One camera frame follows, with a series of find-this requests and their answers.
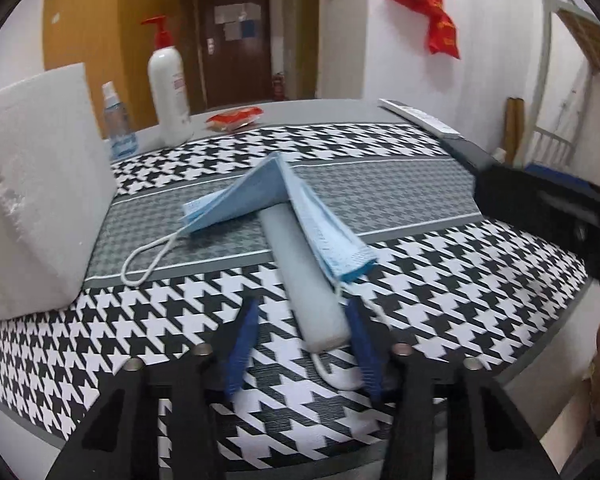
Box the wooden plank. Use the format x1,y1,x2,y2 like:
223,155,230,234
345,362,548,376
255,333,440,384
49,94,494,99
502,96,526,166

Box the white foam box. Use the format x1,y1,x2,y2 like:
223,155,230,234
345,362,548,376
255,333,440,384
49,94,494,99
0,62,115,320

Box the houndstooth table mat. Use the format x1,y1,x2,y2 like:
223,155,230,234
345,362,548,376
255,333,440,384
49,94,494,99
0,122,596,466

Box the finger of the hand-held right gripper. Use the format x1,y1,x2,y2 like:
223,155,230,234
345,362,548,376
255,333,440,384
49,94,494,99
474,165,588,256

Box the white paper notice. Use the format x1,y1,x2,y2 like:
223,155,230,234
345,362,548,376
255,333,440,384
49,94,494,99
215,4,262,25

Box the blue paper notice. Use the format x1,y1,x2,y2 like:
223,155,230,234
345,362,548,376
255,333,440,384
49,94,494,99
223,20,256,41

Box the wooden wardrobe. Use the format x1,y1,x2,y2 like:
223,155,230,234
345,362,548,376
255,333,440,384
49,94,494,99
42,0,198,138

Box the white remote control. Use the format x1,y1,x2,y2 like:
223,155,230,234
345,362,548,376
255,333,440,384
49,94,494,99
378,98,462,139

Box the grey metal bunk bed frame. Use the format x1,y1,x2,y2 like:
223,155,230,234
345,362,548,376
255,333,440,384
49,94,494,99
532,0,600,171

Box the blue face mask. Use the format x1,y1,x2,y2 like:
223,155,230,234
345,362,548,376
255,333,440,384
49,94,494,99
121,154,379,390

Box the blue spray bottle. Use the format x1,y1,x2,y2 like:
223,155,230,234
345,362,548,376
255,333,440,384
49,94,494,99
101,81,140,161

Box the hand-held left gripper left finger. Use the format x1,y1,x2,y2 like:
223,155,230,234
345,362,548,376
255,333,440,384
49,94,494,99
45,297,261,480

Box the red snack packet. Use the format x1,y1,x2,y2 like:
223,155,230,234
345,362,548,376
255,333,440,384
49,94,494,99
205,106,265,132

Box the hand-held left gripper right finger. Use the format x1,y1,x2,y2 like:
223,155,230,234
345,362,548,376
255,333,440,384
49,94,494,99
344,297,556,480

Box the light wooden side door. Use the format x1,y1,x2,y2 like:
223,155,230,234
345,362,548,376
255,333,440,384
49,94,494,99
277,0,322,101

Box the white pump bottle red top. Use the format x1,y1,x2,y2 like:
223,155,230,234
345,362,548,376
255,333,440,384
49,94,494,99
141,15,193,147

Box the dark brown entrance door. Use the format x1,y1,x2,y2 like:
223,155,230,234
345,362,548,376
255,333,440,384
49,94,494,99
182,0,273,115

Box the white foam stick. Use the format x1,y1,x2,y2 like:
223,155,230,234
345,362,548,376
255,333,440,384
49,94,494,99
258,201,349,353

